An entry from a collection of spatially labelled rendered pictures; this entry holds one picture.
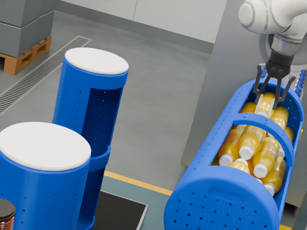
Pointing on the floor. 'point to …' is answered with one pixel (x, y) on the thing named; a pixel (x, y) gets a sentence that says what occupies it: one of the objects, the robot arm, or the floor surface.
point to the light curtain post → (301, 216)
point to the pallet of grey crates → (24, 31)
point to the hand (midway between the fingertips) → (264, 107)
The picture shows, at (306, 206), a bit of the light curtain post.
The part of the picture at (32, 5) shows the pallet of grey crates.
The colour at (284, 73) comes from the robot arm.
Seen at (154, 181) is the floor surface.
